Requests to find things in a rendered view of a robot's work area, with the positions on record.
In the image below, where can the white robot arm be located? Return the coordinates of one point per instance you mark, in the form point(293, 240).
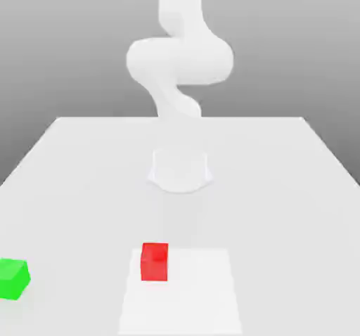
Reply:
point(180, 60)

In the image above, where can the small red cube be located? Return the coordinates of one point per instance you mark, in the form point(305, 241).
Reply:
point(154, 263)

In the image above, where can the small green cube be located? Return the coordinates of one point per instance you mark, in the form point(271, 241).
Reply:
point(11, 279)

